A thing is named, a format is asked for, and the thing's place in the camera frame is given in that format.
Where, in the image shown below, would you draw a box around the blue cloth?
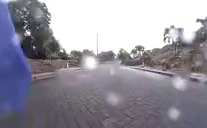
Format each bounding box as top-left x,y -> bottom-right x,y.
0,0 -> 33,116

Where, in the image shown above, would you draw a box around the reddish earth verge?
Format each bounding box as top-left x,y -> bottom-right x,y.
25,57 -> 82,75

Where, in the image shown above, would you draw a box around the row of distant trees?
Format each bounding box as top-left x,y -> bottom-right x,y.
69,44 -> 153,67

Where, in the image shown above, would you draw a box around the thin utility pole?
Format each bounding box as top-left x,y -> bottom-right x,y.
96,33 -> 100,57

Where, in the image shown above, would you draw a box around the pale concrete kerb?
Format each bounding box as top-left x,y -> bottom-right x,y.
30,66 -> 83,82
123,65 -> 207,85

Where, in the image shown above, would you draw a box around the brown earth bank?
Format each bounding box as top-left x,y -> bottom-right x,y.
143,42 -> 207,78

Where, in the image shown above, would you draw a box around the palm tree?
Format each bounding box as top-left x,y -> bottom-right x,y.
163,24 -> 186,55

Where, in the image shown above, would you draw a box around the large dark green trees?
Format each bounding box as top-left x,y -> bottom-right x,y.
8,0 -> 69,61

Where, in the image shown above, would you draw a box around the grey brick paved road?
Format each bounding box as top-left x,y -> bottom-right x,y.
0,62 -> 207,128

